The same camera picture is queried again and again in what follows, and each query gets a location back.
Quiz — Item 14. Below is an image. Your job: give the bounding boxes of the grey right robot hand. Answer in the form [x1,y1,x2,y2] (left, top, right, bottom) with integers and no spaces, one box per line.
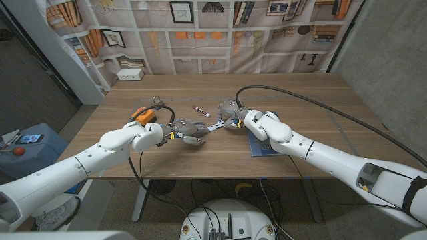
[216,99,250,129]

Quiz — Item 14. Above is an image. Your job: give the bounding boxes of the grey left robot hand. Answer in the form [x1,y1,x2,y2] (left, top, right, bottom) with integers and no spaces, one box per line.
[159,119,211,146]

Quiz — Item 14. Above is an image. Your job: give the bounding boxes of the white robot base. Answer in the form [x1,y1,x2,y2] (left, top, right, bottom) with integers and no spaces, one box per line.
[179,199,277,240]

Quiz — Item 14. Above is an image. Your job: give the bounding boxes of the maroon and white marker pen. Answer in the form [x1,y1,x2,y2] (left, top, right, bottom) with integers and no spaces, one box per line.
[191,105,211,118]

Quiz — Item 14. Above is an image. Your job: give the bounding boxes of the blue notebook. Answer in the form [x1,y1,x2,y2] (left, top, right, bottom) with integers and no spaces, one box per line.
[246,111,288,157]

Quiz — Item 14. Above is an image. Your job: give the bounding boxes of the orange emergency stop box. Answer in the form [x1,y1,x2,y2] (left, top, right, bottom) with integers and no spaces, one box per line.
[131,106,157,127]

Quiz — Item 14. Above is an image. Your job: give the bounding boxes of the black round fan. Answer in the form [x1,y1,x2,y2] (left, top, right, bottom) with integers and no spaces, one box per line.
[149,179,177,196]

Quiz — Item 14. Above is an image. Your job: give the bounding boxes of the printed bookshelf backdrop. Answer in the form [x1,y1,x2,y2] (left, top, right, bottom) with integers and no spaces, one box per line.
[45,0,364,91]

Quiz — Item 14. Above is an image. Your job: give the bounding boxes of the yellow curved object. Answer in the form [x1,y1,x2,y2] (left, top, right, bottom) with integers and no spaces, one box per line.
[234,182,254,197]

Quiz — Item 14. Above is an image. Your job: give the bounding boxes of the white power strip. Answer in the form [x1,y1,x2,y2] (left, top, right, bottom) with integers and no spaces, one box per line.
[116,68,145,81]

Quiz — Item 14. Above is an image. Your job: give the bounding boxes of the white table leg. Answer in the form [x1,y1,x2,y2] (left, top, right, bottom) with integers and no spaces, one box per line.
[131,179,151,223]

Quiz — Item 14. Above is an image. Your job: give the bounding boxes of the grey table leg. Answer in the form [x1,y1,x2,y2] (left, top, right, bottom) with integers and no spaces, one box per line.
[302,178,324,223]

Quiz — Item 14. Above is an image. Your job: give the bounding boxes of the black backdrop pole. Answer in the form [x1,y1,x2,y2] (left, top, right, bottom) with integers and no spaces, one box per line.
[326,0,366,73]

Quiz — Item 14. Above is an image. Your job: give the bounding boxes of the blue-grey cabinet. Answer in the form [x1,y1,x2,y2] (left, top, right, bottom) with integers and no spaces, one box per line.
[0,123,69,183]

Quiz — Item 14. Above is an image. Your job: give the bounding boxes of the grey sneaker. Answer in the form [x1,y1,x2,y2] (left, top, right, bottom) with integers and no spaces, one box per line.
[34,196,81,231]

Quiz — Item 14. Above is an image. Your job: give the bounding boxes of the black smartphone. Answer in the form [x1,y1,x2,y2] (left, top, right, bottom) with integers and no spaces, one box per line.
[15,133,45,145]

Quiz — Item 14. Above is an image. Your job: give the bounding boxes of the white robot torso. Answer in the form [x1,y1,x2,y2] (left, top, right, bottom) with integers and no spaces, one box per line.
[0,230,136,240]

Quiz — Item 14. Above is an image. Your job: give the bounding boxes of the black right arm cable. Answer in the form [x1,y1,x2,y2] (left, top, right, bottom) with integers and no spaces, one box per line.
[234,85,427,169]

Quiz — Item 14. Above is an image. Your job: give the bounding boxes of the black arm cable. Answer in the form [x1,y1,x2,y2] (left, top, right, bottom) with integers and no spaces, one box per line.
[127,104,203,240]
[234,85,427,169]

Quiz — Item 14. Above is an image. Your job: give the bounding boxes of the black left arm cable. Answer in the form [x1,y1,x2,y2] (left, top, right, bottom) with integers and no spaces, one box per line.
[127,104,203,240]

